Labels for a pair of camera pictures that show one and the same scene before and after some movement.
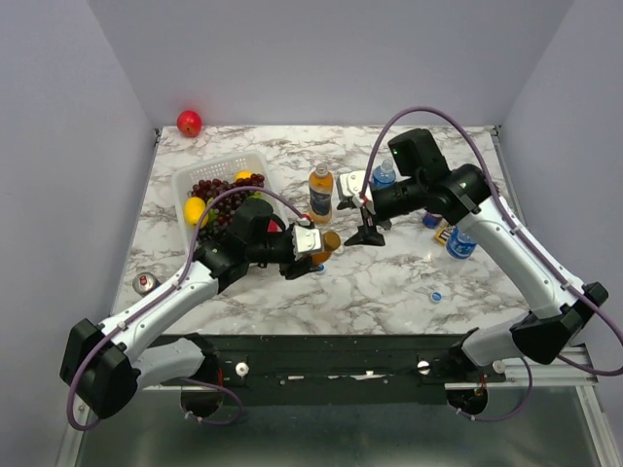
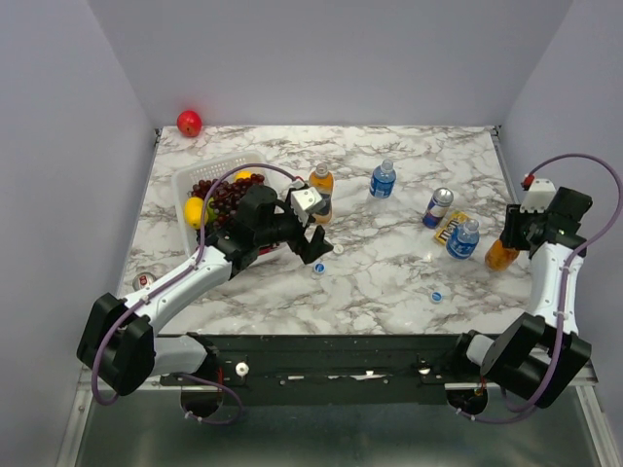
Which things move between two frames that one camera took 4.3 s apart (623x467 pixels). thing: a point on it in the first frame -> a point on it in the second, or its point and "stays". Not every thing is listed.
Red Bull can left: (144, 283) stays
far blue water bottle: (384, 176) stays
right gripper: (367, 233) -> (514, 215)
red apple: (189, 124) stays
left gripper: (291, 270) -> (313, 250)
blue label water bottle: (459, 245) stays
